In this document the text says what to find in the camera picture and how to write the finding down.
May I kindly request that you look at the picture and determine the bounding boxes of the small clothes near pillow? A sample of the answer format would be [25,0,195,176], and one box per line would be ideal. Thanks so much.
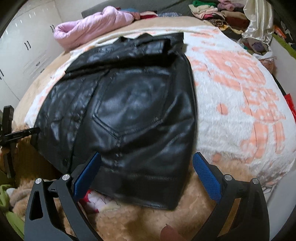
[116,8,182,21]

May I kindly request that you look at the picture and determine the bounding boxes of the right hand thumb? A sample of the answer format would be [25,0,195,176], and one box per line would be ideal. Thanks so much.
[159,224,186,241]

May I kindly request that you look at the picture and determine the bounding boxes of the tan bed sheet mattress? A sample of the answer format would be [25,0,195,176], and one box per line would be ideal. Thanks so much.
[10,16,253,240]

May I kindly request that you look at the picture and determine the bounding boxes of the bag of clothes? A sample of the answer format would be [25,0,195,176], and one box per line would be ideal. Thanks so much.
[238,38,275,73]

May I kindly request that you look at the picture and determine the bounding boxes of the pink quilted duvet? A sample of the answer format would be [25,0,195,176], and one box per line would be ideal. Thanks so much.
[54,6,134,51]

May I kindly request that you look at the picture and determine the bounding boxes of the green fabric ledge cover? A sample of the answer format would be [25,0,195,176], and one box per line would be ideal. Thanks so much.
[273,34,296,59]

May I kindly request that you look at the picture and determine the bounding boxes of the cream satin curtain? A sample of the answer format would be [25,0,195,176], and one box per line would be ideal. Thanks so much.
[242,0,274,45]

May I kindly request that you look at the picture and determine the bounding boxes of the pile of folded clothes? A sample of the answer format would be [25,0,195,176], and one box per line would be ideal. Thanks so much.
[189,1,250,40]

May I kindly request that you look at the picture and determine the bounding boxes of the red plastic bag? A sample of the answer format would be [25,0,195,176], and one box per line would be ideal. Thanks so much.
[284,94,296,121]

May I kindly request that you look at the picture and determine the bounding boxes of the black leather jacket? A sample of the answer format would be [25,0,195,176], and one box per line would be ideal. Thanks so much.
[31,33,197,210]

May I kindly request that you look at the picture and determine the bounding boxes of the white and orange fleece blanket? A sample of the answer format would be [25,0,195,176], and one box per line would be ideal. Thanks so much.
[23,25,295,192]

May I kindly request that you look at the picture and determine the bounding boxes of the grey headboard cover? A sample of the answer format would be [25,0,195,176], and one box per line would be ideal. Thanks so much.
[81,0,193,18]

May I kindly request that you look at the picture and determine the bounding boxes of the white wardrobe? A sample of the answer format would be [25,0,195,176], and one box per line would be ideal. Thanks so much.
[0,0,63,108]

